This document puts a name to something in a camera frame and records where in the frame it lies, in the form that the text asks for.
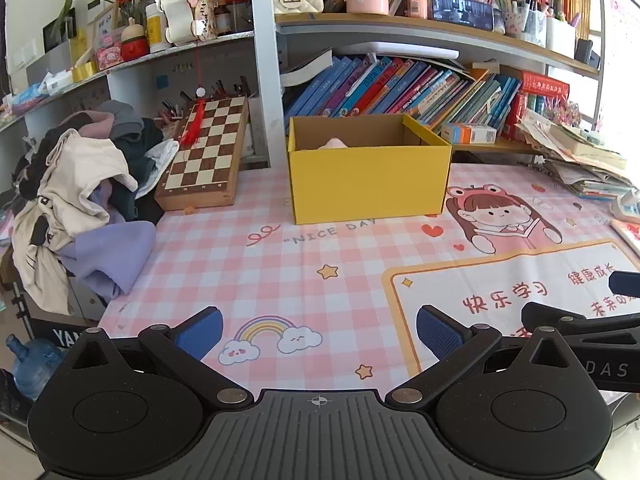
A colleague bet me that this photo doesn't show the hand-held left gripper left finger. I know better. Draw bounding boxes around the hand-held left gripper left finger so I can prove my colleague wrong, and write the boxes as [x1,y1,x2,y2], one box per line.
[65,306,253,406]

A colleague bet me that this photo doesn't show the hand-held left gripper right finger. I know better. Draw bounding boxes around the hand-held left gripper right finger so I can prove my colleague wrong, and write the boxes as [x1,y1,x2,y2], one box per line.
[385,305,586,406]

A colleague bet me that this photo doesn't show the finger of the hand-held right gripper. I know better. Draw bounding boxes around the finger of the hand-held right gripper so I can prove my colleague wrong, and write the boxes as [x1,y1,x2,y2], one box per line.
[609,271,640,297]
[521,302,640,393]

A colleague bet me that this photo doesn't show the yellow cardboard box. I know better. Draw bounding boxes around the yellow cardboard box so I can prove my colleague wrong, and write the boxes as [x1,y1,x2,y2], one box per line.
[286,113,453,226]

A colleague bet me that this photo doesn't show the pink checked desk mat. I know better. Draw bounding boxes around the pink checked desk mat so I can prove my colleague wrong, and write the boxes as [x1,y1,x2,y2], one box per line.
[97,162,640,406]

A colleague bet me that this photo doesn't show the purple garment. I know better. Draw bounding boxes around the purple garment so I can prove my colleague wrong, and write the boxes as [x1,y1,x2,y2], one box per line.
[62,219,157,301]

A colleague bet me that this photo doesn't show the stack of papers and booklets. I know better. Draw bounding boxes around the stack of papers and booklets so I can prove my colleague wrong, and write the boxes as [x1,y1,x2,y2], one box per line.
[517,109,635,202]

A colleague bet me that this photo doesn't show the blue water jug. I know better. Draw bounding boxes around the blue water jug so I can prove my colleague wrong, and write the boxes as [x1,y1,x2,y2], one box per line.
[6,335,67,402]

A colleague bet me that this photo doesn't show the wooden chessboard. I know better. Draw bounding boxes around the wooden chessboard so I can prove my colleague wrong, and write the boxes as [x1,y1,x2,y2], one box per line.
[154,95,250,212]

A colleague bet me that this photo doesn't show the pile of clothes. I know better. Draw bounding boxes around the pile of clothes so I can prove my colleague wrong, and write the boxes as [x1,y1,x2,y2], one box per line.
[12,129,139,316]

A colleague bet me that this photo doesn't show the orange and white small box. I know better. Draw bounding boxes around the orange and white small box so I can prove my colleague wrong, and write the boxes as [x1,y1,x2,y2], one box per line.
[441,121,497,145]

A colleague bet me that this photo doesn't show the red tassel charm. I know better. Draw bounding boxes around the red tassel charm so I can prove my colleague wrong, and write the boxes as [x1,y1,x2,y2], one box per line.
[180,87,207,147]

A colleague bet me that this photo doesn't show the red thick dictionary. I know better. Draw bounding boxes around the red thick dictionary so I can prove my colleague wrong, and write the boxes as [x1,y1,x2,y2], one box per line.
[514,71,571,116]

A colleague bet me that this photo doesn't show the cluster of pencils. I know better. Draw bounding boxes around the cluster of pencils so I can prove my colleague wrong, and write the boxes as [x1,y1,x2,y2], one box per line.
[152,77,251,125]

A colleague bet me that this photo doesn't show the row of colourful books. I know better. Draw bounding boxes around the row of colourful books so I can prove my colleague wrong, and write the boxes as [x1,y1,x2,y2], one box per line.
[285,55,523,133]

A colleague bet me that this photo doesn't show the white storage box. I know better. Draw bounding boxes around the white storage box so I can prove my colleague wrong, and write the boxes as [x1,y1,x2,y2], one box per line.
[546,17,577,59]

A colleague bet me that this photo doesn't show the white bookshelf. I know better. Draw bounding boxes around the white bookshelf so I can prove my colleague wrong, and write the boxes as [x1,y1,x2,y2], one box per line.
[0,0,606,171]

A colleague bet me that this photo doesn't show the pen holder cup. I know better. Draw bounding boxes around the pen holder cup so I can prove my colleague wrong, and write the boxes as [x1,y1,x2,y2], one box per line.
[505,2,547,45]

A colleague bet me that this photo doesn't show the thick grey book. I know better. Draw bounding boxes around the thick grey book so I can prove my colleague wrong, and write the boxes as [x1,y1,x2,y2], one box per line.
[280,47,335,86]

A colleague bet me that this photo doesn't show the pink gift box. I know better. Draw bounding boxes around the pink gift box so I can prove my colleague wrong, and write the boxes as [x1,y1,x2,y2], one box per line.
[95,45,124,70]

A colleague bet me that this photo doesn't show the red apple-shaped jar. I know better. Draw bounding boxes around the red apple-shaped jar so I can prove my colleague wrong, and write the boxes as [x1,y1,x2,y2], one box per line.
[121,17,150,61]

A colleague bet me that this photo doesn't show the dark blue pencil case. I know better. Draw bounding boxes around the dark blue pencil case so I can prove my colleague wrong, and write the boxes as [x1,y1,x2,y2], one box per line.
[430,0,495,34]

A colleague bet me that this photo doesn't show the white lucky cat figurine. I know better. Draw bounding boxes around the white lucky cat figurine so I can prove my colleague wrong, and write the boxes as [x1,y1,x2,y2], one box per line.
[161,0,219,47]

